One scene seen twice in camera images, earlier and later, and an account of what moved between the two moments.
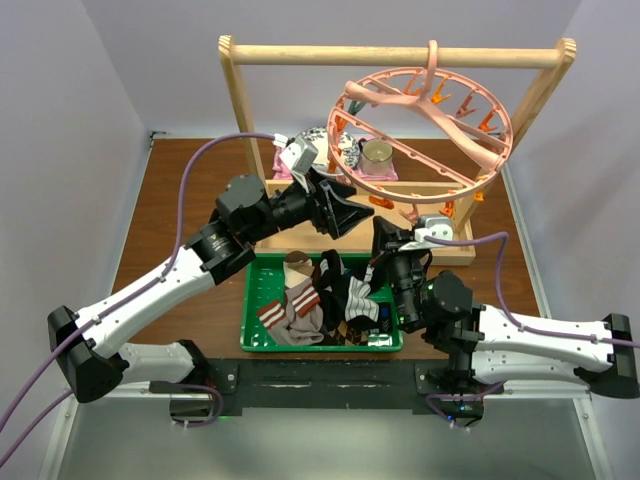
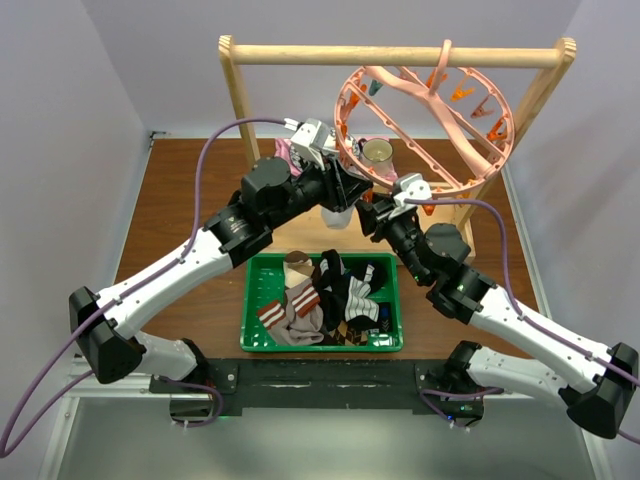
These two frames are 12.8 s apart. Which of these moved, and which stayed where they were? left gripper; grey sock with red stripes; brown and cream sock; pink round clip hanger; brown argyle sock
Moved: pink round clip hanger; left gripper
Stayed: brown argyle sock; grey sock with red stripes; brown and cream sock
